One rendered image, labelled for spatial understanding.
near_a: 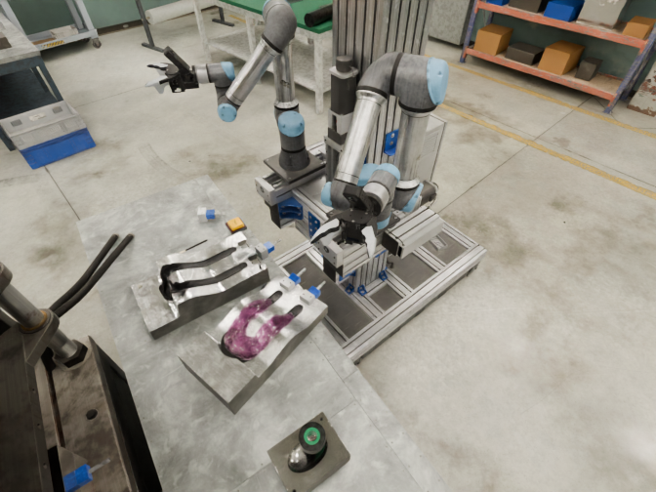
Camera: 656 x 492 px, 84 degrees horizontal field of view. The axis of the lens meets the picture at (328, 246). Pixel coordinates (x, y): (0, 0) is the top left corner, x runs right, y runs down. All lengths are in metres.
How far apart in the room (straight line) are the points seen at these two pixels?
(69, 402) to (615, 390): 2.66
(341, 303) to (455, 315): 0.79
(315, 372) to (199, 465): 0.45
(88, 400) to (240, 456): 0.58
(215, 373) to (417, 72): 1.10
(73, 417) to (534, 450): 2.06
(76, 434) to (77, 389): 0.16
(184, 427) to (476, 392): 1.59
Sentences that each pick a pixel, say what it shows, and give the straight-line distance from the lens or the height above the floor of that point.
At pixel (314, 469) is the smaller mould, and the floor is 0.87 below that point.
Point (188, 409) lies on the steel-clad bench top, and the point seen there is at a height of 0.80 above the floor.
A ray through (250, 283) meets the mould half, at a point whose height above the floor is 0.85.
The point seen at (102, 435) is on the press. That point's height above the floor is 0.79.
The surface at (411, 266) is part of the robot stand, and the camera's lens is 2.47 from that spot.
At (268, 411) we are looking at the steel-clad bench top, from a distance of 1.36.
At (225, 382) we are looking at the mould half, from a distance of 1.30.
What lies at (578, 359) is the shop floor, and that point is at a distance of 2.74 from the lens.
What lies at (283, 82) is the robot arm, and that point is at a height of 1.38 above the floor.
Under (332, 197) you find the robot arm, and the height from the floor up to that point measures 1.36.
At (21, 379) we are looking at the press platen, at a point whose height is 1.04.
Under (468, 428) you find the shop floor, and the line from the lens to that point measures 2.28.
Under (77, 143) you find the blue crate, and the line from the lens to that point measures 4.50.
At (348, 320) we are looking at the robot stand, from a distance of 2.18.
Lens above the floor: 2.08
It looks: 48 degrees down
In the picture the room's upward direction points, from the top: straight up
